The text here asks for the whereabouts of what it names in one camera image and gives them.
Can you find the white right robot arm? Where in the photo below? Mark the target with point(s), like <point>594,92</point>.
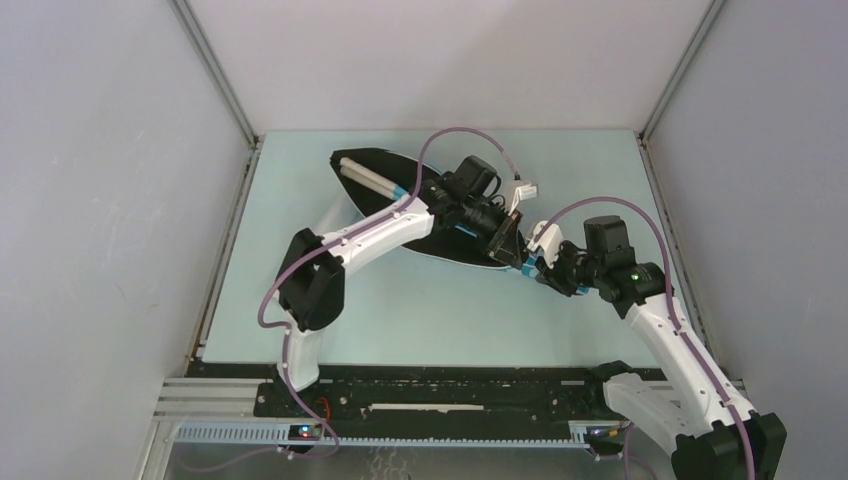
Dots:
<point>713,431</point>

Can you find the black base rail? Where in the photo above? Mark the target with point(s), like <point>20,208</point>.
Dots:
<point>448,402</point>

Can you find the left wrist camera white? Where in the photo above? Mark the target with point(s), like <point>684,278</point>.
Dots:
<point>517,191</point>

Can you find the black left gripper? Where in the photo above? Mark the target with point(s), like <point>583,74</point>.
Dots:
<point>505,248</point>

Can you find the aluminium frame post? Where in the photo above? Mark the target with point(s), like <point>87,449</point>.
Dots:
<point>685,62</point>
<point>198,38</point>

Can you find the aluminium frame post right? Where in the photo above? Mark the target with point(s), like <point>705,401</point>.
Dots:
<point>685,62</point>

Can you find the grey cable duct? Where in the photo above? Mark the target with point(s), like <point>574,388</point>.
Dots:
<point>279,434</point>

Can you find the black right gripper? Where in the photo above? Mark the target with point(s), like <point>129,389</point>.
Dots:
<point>552,276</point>

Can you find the aluminium frame post left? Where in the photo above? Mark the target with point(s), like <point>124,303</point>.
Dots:
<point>198,38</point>

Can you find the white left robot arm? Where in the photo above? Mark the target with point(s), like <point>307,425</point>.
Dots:
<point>315,268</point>

